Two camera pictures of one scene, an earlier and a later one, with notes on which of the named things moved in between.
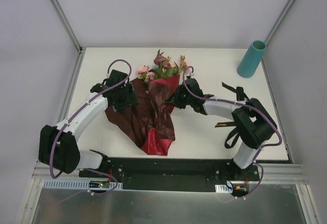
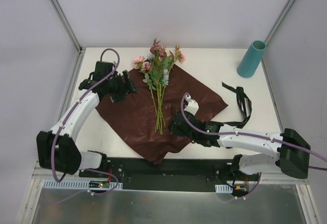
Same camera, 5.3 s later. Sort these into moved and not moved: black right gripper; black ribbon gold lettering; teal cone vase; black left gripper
Moved: black right gripper; black left gripper
Not moved: black ribbon gold lettering; teal cone vase
